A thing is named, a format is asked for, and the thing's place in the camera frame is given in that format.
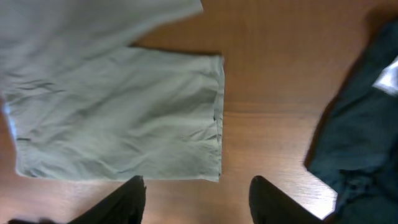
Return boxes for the khaki green shorts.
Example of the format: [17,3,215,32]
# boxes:
[1,0,224,182]

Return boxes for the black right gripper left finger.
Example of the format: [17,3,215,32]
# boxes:
[68,175,146,224]

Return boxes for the dark clothes pile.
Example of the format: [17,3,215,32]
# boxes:
[307,20,397,223]

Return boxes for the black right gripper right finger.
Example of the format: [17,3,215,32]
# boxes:
[249,175,323,224]

